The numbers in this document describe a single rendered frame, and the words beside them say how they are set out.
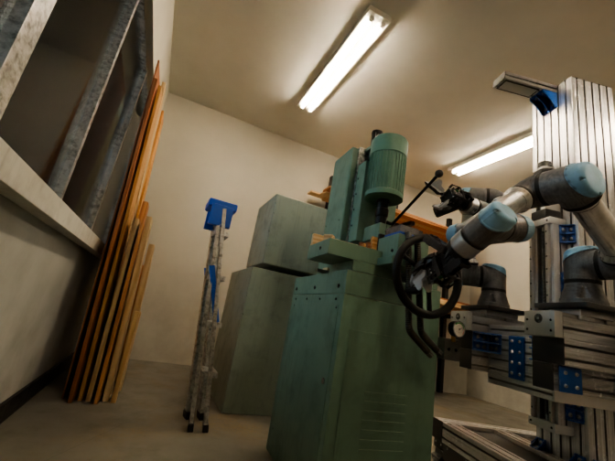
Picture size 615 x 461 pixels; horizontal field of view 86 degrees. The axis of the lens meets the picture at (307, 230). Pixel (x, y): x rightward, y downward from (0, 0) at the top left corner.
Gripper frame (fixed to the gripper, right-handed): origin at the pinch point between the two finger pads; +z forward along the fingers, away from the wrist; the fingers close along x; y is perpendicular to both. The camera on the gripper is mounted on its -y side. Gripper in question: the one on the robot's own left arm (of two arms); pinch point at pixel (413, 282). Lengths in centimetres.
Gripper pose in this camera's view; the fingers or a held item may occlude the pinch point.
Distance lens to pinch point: 110.4
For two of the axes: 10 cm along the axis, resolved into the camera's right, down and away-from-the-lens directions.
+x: 9.2, 2.5, 3.1
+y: 0.4, 7.3, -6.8
